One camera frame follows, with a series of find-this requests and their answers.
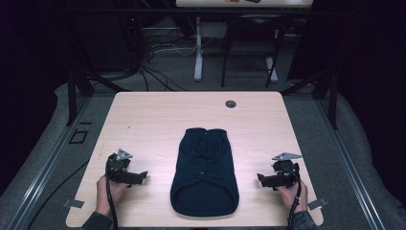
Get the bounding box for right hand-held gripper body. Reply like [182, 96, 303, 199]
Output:
[271, 151, 303, 190]

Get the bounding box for person's right hand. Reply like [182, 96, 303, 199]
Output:
[275, 180, 309, 215]

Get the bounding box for grey tape strip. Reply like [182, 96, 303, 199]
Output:
[61, 198, 86, 210]
[306, 196, 329, 211]

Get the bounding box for black floor cable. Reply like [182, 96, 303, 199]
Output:
[26, 159, 91, 230]

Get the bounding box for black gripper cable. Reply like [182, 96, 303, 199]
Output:
[285, 168, 303, 230]
[104, 166, 120, 230]

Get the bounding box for tangle of floor cables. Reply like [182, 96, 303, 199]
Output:
[136, 30, 199, 93]

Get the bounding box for aluminium floor rail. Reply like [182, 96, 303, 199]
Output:
[315, 95, 388, 230]
[6, 95, 94, 230]

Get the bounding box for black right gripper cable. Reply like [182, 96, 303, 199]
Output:
[285, 168, 303, 230]

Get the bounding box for person's left hand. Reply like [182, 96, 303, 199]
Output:
[95, 174, 129, 218]

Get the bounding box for black metal frame stand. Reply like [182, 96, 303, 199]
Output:
[281, 68, 340, 130]
[64, 68, 132, 127]

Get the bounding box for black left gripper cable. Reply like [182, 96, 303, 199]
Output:
[104, 166, 120, 230]

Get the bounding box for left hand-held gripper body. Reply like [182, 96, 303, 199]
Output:
[105, 148, 134, 184]

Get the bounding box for black chair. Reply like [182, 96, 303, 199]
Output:
[220, 13, 290, 89]

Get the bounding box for white desk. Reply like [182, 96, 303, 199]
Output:
[174, 0, 314, 83]

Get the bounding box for dark cabinet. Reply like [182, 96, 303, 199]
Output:
[72, 13, 139, 74]

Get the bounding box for dark navy hooded garment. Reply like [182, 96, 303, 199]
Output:
[169, 126, 240, 219]

